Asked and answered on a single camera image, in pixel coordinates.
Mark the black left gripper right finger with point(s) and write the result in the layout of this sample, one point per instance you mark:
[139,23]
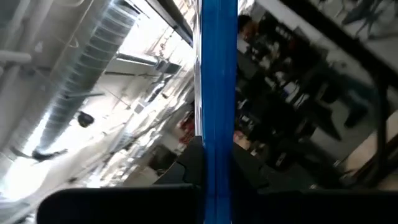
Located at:
[295,208]

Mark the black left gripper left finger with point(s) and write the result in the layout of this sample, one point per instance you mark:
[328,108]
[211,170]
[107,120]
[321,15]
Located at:
[124,205]

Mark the blue plastic jewel case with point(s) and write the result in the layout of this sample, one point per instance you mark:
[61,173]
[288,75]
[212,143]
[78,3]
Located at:
[217,93]

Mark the person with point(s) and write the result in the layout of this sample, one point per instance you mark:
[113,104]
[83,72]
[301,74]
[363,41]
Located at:
[245,28]

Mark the silver ventilation duct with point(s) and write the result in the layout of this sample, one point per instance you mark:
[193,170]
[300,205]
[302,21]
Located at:
[90,62]

